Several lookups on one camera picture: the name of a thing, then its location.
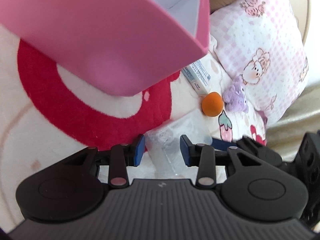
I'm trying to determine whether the orange makeup sponge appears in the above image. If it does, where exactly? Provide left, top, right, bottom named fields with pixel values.
left=201, top=92, right=224, bottom=117

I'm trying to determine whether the clear box of floss picks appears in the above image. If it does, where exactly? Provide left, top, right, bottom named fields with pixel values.
left=145, top=109, right=212, bottom=181

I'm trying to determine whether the purple plush toy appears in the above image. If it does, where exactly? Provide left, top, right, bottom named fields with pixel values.
left=222, top=76, right=248, bottom=113

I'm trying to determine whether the white blue soap box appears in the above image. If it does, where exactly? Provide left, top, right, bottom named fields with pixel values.
left=181, top=60, right=213, bottom=96

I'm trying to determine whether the white cartoon bear blanket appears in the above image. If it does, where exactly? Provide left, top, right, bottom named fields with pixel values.
left=0, top=24, right=268, bottom=233

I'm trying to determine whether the pink checkered cartoon pillow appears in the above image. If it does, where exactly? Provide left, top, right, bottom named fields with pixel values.
left=210, top=0, right=309, bottom=125

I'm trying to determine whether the pink cardboard box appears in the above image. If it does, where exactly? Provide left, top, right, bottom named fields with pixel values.
left=1, top=0, right=210, bottom=96

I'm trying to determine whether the beige bed headboard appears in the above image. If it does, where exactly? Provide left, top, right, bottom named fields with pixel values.
left=290, top=0, right=311, bottom=44

